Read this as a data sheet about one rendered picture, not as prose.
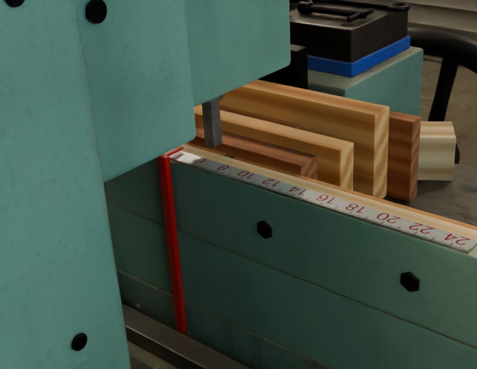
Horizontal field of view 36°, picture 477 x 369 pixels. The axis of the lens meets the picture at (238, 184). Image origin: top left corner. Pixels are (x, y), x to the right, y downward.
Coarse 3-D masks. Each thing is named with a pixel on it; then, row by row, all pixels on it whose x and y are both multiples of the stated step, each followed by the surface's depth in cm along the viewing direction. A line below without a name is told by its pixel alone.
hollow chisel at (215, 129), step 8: (208, 104) 51; (216, 104) 51; (208, 112) 51; (216, 112) 52; (208, 120) 52; (216, 120) 52; (208, 128) 52; (216, 128) 52; (208, 136) 52; (216, 136) 52; (208, 144) 53; (216, 144) 53
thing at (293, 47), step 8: (296, 48) 58; (304, 48) 58; (296, 56) 57; (304, 56) 58; (296, 64) 58; (304, 64) 58; (272, 72) 60; (280, 72) 59; (288, 72) 58; (296, 72) 58; (304, 72) 59; (264, 80) 60; (272, 80) 60; (280, 80) 59; (288, 80) 59; (296, 80) 58; (304, 80) 59; (304, 88) 59
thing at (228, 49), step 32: (192, 0) 43; (224, 0) 45; (256, 0) 47; (288, 0) 50; (192, 32) 43; (224, 32) 46; (256, 32) 48; (288, 32) 51; (192, 64) 44; (224, 64) 46; (256, 64) 49; (288, 64) 52
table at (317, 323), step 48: (432, 192) 55; (144, 240) 55; (192, 240) 51; (192, 288) 54; (240, 288) 50; (288, 288) 47; (288, 336) 49; (336, 336) 46; (384, 336) 43; (432, 336) 41
